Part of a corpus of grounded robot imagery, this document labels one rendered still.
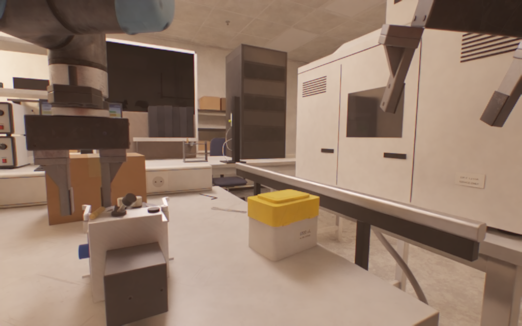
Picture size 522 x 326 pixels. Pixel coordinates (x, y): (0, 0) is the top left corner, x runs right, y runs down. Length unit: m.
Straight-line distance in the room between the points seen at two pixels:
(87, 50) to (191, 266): 0.37
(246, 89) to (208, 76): 2.77
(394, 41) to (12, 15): 0.42
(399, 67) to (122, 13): 0.32
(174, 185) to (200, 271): 0.60
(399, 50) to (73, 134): 0.46
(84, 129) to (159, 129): 1.99
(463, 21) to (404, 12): 0.58
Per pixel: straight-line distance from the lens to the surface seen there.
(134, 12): 0.33
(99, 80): 0.47
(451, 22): 0.37
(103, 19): 0.35
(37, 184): 1.03
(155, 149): 2.64
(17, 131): 2.30
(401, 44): 0.37
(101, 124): 0.47
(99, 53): 0.48
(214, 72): 5.22
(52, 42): 0.45
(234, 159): 2.06
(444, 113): 0.81
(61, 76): 0.47
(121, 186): 0.79
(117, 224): 0.37
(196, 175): 1.02
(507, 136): 0.76
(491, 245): 0.74
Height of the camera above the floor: 1.12
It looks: 6 degrees down
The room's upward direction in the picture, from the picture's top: 1 degrees clockwise
